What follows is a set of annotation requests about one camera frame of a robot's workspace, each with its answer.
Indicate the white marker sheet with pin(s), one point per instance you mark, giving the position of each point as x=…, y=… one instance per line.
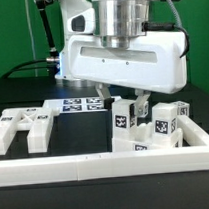
x=75, y=105

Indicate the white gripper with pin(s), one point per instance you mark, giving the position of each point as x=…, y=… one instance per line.
x=153, y=62

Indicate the white chair back frame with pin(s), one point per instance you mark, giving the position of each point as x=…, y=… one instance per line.
x=38, y=122

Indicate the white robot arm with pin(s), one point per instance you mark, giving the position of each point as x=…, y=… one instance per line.
x=112, y=42

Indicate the white chair seat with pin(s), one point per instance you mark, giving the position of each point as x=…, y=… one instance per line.
x=147, y=139

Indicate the white L-shaped fence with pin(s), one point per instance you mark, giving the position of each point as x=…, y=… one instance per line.
x=106, y=165

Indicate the small white tag cube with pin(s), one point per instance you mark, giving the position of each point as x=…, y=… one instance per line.
x=145, y=110
x=183, y=108

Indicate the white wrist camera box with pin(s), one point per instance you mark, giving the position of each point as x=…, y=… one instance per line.
x=83, y=23

